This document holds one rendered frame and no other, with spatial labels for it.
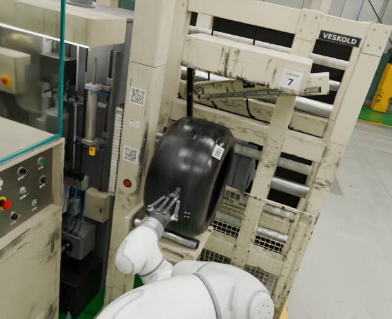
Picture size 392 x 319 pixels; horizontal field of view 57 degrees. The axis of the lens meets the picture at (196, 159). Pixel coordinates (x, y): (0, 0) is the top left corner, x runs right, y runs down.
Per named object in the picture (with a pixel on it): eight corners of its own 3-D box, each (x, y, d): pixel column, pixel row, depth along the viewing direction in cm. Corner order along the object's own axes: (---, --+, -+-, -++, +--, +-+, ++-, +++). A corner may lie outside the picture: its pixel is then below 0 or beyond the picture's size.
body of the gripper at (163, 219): (165, 221, 128) (175, 207, 136) (143, 214, 130) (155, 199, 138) (163, 237, 132) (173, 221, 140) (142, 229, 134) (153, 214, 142)
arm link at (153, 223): (134, 221, 125) (143, 211, 130) (133, 240, 130) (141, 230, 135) (159, 230, 123) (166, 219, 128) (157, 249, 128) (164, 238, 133)
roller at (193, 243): (136, 215, 183) (134, 223, 185) (132, 218, 179) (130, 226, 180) (201, 239, 176) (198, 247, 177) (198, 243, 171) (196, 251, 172)
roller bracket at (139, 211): (122, 233, 179) (124, 216, 175) (156, 197, 214) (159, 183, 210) (128, 235, 179) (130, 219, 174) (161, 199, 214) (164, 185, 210)
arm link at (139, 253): (126, 228, 128) (147, 256, 131) (102, 258, 115) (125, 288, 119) (148, 220, 122) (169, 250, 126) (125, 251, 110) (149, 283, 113)
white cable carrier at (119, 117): (107, 193, 190) (116, 107, 170) (112, 190, 194) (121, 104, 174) (115, 197, 189) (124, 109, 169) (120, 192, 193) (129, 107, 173)
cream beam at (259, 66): (179, 66, 179) (184, 35, 173) (195, 60, 201) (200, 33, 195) (301, 97, 165) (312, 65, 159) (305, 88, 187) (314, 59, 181)
